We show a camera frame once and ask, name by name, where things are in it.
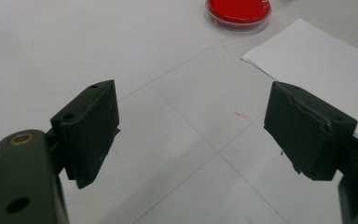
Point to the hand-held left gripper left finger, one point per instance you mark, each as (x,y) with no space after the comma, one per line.
(87,133)

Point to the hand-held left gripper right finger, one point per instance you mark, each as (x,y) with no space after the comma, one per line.
(304,137)

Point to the white paper sheet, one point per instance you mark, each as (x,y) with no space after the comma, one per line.
(320,68)

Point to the round red ink pad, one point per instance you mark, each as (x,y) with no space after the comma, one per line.
(238,11)

